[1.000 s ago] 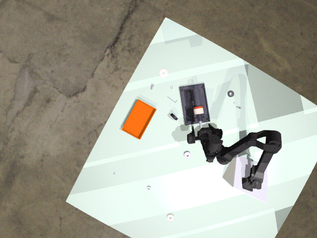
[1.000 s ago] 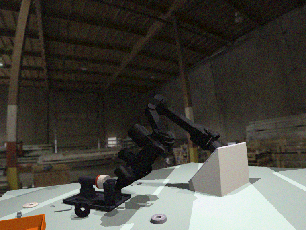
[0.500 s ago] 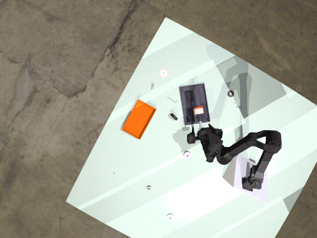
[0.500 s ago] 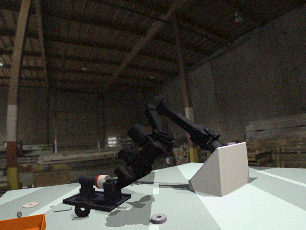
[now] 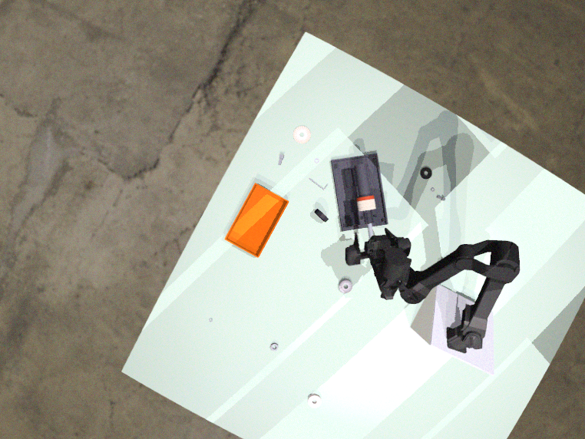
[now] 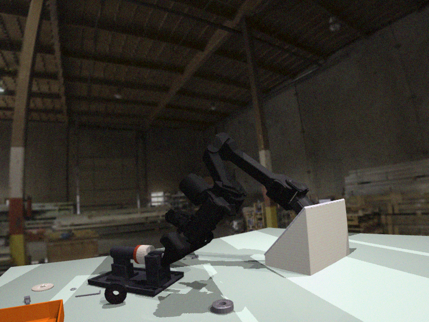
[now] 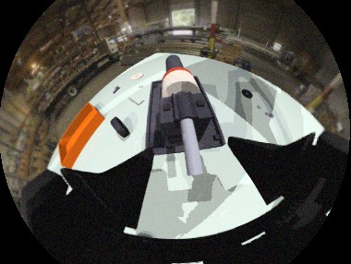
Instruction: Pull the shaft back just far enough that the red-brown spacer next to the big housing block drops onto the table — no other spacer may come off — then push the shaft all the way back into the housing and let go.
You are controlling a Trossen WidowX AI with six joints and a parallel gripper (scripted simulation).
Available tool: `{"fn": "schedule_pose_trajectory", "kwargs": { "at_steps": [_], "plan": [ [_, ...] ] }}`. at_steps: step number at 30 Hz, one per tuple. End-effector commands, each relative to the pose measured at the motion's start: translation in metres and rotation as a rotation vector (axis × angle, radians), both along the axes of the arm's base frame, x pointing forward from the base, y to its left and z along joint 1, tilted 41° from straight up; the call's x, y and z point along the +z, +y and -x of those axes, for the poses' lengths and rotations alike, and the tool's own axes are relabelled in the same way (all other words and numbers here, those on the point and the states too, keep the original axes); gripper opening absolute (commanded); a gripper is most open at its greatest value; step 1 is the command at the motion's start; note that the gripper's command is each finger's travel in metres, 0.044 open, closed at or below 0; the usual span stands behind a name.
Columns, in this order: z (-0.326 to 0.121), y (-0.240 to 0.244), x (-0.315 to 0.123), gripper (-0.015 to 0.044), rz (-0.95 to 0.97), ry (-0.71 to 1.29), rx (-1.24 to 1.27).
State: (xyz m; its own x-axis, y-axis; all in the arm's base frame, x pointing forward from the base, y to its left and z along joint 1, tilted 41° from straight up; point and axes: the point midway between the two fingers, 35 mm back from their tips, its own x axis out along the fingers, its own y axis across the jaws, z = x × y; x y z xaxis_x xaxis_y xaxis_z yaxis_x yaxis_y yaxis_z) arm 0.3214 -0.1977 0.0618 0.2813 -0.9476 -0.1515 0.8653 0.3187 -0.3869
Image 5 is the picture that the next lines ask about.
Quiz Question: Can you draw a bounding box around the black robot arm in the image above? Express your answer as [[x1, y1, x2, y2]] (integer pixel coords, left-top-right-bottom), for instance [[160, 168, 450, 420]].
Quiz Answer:
[[364, 235, 521, 354]]

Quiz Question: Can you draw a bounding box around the orange rectangular tray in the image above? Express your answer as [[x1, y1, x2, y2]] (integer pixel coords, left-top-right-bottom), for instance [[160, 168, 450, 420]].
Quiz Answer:
[[225, 183, 289, 258]]

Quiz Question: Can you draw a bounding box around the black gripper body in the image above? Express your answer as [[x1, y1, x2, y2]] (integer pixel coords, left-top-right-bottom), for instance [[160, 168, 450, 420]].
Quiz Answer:
[[345, 238, 411, 275]]

